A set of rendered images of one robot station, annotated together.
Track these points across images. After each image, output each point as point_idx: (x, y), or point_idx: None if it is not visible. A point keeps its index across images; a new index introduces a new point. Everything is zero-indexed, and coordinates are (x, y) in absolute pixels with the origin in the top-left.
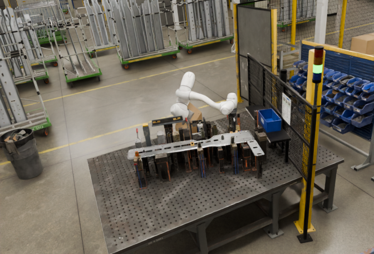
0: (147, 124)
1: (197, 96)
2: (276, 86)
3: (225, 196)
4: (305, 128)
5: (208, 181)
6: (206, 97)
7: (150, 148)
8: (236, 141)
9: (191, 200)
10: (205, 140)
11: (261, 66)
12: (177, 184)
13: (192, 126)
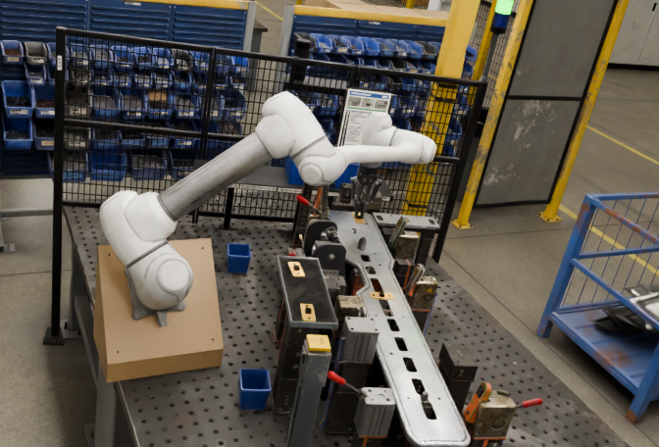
0: (321, 335)
1: (351, 154)
2: (302, 82)
3: (484, 334)
4: (441, 132)
5: (433, 349)
6: (368, 146)
7: (401, 381)
8: (378, 233)
9: (509, 387)
10: (364, 272)
11: (206, 48)
12: None
13: (216, 299)
